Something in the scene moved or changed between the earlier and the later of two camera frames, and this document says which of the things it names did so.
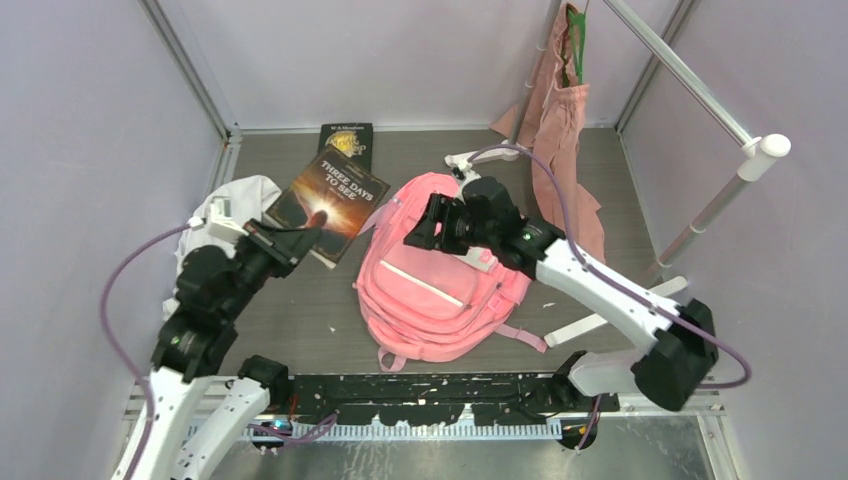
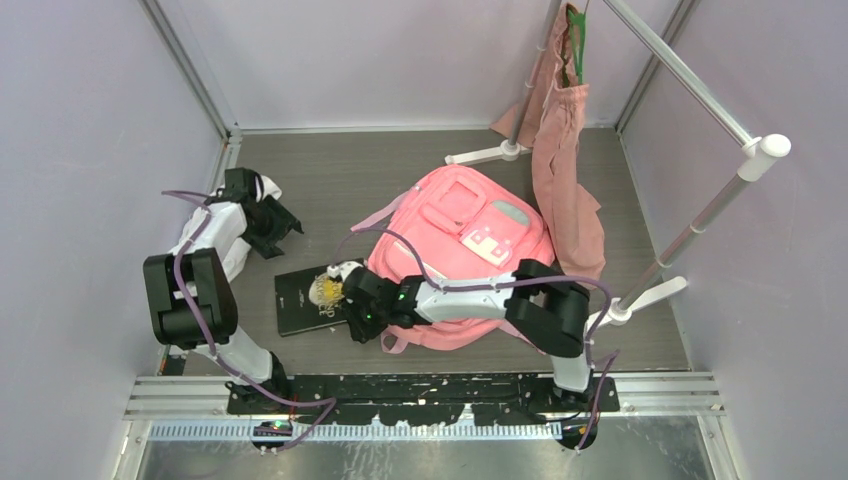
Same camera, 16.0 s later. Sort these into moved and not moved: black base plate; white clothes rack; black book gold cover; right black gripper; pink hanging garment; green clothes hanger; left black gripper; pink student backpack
Moved: black book gold cover; pink student backpack; left black gripper; right black gripper
Not moved: black base plate; pink hanging garment; green clothes hanger; white clothes rack
